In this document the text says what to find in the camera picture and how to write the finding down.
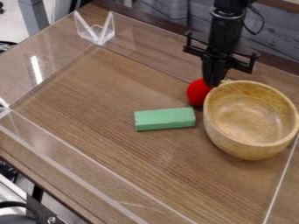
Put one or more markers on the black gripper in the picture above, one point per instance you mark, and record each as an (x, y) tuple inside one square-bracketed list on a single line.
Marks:
[(240, 58)]

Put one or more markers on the red plush fruit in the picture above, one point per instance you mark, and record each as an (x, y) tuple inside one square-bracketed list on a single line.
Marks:
[(198, 91)]

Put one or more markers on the wooden bowl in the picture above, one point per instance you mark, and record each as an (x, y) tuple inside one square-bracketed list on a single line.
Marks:
[(252, 120)]

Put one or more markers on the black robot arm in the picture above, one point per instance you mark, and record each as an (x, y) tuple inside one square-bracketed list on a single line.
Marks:
[(222, 50)]

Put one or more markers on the green rectangular block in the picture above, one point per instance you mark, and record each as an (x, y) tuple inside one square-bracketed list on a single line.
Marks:
[(169, 118)]

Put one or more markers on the clear acrylic tray wall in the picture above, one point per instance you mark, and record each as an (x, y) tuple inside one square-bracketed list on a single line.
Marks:
[(73, 84)]

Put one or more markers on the grey table leg post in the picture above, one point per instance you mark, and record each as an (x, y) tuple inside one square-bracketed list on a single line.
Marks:
[(34, 15)]

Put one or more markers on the black clamp bracket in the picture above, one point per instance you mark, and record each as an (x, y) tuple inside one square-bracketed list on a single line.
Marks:
[(37, 213)]

